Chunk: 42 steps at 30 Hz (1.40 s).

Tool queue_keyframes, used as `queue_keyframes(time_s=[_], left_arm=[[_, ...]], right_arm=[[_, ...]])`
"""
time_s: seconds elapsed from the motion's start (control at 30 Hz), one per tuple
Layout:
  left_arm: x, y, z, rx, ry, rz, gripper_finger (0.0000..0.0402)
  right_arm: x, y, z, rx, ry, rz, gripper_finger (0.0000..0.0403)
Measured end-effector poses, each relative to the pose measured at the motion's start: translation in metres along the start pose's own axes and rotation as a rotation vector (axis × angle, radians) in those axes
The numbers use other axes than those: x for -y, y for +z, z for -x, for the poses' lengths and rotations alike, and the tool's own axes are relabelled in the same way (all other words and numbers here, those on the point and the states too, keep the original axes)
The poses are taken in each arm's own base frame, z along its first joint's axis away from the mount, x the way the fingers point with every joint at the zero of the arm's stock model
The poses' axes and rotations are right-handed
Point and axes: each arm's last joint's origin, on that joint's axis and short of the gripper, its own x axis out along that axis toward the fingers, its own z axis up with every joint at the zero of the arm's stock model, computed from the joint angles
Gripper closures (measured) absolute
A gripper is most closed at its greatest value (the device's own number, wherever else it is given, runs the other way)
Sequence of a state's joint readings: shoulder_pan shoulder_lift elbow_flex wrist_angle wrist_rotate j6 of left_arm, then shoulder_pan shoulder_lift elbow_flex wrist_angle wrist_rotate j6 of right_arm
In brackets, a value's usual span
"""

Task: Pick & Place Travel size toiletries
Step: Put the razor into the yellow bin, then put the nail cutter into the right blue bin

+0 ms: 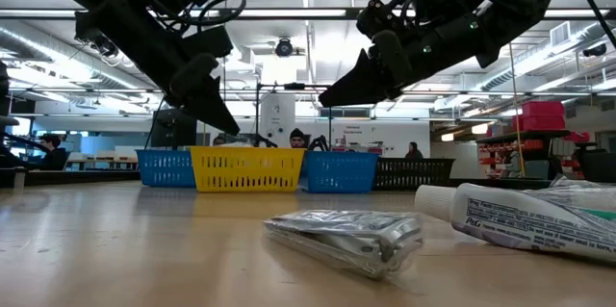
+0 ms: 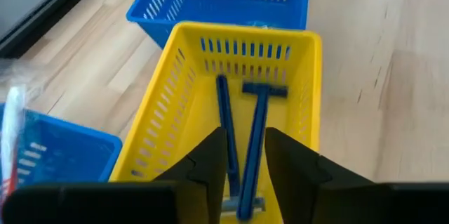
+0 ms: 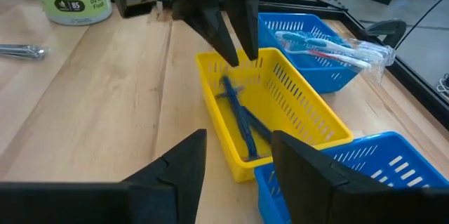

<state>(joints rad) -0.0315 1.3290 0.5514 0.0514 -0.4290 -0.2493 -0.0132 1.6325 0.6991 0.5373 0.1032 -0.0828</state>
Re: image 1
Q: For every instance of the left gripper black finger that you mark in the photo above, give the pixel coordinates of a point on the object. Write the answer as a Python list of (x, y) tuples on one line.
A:
[(214, 110)]

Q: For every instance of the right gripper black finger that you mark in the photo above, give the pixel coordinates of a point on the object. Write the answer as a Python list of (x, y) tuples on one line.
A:
[(358, 83)]

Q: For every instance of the person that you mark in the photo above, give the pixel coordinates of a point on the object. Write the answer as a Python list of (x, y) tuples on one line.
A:
[(53, 155), (219, 141), (297, 137), (414, 151)]

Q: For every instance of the black computer monitor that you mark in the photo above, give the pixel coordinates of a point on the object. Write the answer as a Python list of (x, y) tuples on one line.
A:
[(171, 131)]

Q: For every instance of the yellow plastic basket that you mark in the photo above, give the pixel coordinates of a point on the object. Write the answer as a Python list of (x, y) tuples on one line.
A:
[(245, 167)]

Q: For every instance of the blue plastic basket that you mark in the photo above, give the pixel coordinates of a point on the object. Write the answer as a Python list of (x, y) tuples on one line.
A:
[(163, 167), (341, 172)]

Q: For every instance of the black plastic basket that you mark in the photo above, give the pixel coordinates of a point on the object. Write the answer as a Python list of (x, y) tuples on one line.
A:
[(414, 172)]

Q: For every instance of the thin yellow pole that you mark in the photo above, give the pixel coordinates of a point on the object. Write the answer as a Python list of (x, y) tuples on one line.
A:
[(517, 129)]

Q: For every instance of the red storage bin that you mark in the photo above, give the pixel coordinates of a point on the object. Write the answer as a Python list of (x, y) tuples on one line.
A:
[(543, 108), (540, 122)]

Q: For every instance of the black storage shelf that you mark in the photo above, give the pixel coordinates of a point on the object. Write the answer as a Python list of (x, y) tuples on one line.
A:
[(524, 136)]

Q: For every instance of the wrapped silver nail clipper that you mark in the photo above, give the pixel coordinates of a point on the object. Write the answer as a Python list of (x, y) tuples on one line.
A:
[(337, 239)]

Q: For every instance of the white toothpaste tube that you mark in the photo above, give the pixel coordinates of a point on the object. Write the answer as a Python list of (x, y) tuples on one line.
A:
[(520, 225)]

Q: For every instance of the teal white bagged toothbrush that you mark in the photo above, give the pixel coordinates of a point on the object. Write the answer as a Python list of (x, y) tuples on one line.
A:
[(577, 196)]

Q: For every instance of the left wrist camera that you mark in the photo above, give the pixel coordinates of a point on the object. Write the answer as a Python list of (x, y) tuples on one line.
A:
[(209, 40)]

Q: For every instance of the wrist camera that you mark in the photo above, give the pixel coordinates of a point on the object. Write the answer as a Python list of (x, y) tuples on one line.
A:
[(209, 40), (377, 16)]

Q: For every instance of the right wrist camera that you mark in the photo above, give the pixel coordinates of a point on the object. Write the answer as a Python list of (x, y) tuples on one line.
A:
[(377, 16)]

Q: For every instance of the black overhead camera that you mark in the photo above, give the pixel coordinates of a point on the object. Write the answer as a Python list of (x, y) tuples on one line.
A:
[(284, 47)]

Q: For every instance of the black overhead frame bar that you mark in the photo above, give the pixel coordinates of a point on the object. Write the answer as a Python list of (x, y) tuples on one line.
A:
[(298, 13)]

